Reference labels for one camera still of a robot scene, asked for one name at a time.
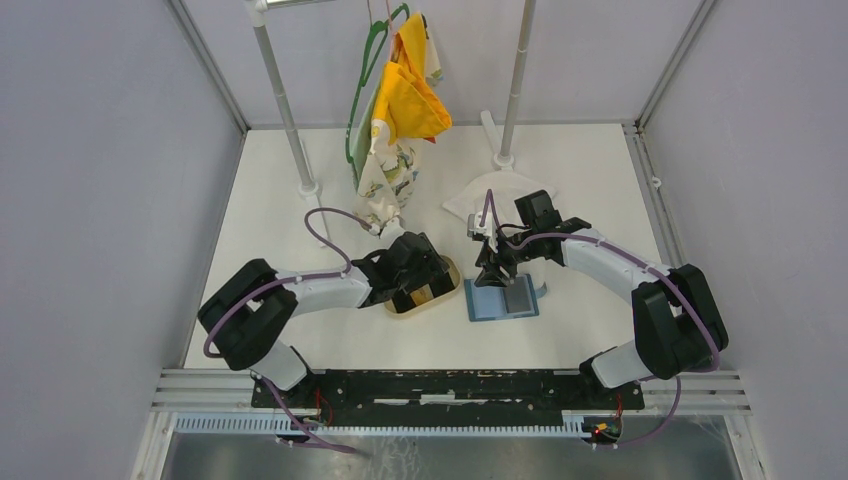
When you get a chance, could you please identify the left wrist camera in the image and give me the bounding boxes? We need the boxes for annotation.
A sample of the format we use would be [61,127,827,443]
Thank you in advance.
[378,218,406,245]

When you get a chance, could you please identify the dinosaur print hanging cloth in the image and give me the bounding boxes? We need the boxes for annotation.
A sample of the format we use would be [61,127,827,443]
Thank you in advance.
[351,13,445,230]

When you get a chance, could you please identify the white crumpled cloth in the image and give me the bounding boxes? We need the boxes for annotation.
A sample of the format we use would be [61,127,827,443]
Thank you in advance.
[442,170,558,225]

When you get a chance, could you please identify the green clothes hanger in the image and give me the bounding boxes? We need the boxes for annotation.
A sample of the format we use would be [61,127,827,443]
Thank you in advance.
[344,2,411,167]

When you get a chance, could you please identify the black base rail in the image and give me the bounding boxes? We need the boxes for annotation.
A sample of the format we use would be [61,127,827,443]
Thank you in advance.
[280,369,645,427]

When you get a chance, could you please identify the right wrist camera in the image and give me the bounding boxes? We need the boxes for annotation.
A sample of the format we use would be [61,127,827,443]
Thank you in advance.
[467,211,495,242]

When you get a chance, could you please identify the rack pole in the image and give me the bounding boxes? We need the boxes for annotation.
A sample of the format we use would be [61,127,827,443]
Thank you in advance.
[480,0,537,171]
[244,0,329,246]

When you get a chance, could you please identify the right rack pole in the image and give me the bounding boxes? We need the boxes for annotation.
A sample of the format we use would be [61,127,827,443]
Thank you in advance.
[480,0,537,171]

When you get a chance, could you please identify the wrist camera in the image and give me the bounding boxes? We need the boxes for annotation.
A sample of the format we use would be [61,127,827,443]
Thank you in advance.
[467,211,495,242]
[378,218,406,245]

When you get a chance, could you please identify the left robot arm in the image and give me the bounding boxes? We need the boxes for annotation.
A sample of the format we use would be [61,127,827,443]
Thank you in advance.
[197,232,462,408]

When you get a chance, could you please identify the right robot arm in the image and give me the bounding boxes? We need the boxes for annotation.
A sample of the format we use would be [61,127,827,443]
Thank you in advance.
[468,190,729,408]

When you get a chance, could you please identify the blue leather card holder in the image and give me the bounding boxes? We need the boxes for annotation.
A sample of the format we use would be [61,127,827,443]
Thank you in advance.
[464,260,548,323]

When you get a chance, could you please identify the white slotted cable duct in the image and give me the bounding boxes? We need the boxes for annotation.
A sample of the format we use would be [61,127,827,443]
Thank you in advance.
[173,413,624,439]

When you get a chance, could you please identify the left rack pole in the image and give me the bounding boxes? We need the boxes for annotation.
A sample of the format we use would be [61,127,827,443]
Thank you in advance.
[244,0,329,246]

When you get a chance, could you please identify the black card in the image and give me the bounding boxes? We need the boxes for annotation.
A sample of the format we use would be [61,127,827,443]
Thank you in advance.
[502,276,534,315]

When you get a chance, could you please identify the yellow hanging cloth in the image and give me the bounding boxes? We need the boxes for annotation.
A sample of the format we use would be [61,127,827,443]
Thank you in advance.
[372,12,453,145]

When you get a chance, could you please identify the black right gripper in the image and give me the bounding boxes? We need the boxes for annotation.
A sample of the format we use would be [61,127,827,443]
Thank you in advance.
[475,227,538,289]

